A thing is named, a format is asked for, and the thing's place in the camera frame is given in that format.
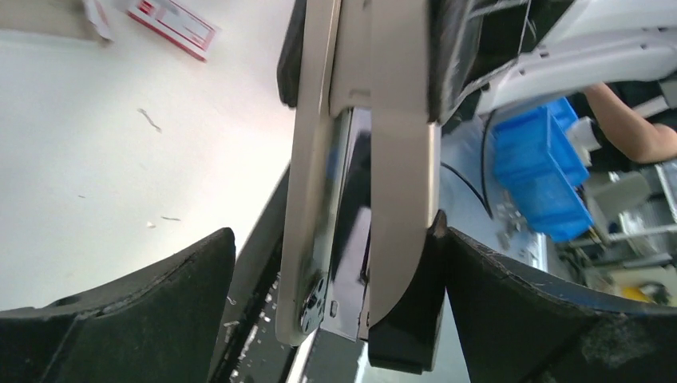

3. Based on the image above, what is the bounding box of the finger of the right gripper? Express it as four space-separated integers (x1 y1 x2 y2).
428 0 572 124
276 0 307 109

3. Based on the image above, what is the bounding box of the staple box tray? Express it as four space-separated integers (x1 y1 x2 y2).
1 0 113 44

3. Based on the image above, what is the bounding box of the right black camera cable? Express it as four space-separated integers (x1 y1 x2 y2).
440 108 498 220

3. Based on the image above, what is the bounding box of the blue plastic storage bin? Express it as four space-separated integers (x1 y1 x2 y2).
493 97 593 243

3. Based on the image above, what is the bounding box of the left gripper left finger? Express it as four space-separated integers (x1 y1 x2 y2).
1 228 236 382

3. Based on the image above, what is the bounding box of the silver white stapler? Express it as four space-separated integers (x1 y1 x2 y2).
275 0 448 377

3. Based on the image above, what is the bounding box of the person bare forearm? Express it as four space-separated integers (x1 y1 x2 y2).
583 83 676 164

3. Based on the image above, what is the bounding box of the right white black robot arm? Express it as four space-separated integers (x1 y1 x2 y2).
277 1 676 124

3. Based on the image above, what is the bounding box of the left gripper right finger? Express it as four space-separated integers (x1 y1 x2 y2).
430 211 676 382

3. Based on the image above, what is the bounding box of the red white staple box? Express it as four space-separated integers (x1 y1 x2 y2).
126 0 220 61

